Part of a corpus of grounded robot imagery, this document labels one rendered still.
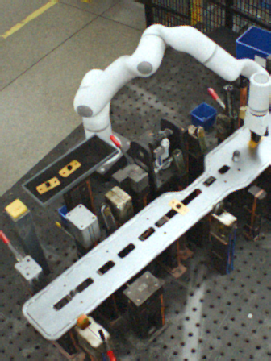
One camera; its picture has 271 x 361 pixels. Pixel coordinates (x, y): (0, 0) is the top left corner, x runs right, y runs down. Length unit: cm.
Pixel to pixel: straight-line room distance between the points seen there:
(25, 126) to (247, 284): 228
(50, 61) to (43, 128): 78
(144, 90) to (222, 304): 135
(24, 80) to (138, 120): 174
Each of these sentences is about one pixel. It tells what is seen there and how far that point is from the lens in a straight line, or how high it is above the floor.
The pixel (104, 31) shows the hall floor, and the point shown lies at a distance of 486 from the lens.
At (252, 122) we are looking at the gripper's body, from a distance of 231.
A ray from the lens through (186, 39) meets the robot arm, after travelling 206.
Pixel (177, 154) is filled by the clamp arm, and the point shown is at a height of 109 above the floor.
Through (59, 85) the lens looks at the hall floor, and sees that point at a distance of 437.
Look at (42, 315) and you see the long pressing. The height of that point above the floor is 100.
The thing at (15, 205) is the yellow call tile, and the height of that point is 116.
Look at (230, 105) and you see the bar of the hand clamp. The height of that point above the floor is 112.
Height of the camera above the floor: 273
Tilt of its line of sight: 49 degrees down
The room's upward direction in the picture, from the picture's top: 7 degrees counter-clockwise
